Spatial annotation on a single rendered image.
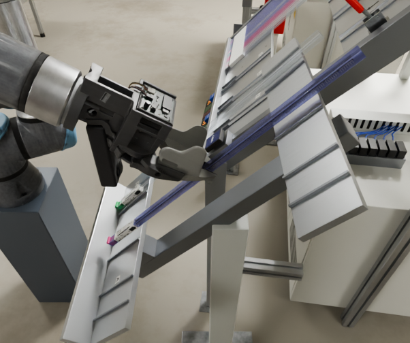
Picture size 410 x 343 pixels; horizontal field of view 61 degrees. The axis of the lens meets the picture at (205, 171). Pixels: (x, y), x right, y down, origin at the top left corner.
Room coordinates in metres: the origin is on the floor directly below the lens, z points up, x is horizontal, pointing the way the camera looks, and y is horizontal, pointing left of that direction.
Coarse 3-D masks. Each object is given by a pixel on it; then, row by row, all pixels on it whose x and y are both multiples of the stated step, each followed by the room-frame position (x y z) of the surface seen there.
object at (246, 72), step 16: (272, 32) 1.05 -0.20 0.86; (256, 48) 1.02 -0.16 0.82; (272, 48) 0.94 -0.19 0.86; (240, 64) 1.02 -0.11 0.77; (256, 64) 0.91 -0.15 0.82; (240, 80) 0.90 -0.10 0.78; (256, 80) 0.82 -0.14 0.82; (224, 96) 0.90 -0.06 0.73; (256, 96) 0.74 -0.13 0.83; (240, 112) 0.72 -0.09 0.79; (256, 112) 0.67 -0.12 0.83; (224, 128) 0.70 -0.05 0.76; (240, 128) 0.66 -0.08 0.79
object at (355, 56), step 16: (336, 64) 0.36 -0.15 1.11; (352, 64) 0.36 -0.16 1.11; (320, 80) 0.36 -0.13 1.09; (304, 96) 0.36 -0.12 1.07; (272, 112) 0.37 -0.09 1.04; (288, 112) 0.36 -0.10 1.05; (256, 128) 0.36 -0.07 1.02; (240, 144) 0.36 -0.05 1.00; (224, 160) 0.36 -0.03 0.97; (176, 192) 0.36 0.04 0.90; (160, 208) 0.36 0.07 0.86; (112, 240) 0.36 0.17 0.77
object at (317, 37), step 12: (312, 36) 0.48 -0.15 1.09; (300, 48) 0.47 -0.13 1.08; (288, 60) 0.47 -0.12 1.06; (276, 72) 0.47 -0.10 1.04; (264, 84) 0.47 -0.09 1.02; (240, 96) 0.48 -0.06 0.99; (252, 96) 0.47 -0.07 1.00; (228, 108) 0.48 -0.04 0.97; (240, 108) 0.47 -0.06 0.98; (216, 120) 0.47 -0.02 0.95; (144, 180) 0.48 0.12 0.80; (120, 204) 0.47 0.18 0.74
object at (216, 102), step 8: (224, 56) 1.14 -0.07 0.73; (224, 64) 1.09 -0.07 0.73; (224, 72) 1.04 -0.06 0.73; (224, 80) 1.00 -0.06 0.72; (216, 88) 0.94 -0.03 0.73; (216, 96) 0.89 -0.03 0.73; (216, 104) 0.85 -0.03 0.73; (216, 112) 0.82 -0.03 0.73; (208, 120) 0.78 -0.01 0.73; (208, 136) 0.70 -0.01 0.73
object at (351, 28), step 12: (336, 0) 0.87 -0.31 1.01; (360, 0) 0.77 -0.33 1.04; (372, 0) 0.73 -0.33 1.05; (384, 0) 0.70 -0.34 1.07; (396, 0) 0.66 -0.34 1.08; (408, 0) 0.63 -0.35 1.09; (336, 12) 0.80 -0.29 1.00; (348, 12) 0.77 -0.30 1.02; (384, 12) 0.66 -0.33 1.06; (396, 12) 0.63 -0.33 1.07; (336, 24) 0.76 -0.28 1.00; (348, 24) 0.72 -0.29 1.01; (360, 24) 0.68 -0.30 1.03; (348, 36) 0.67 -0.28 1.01; (360, 36) 0.64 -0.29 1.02; (348, 48) 0.63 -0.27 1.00
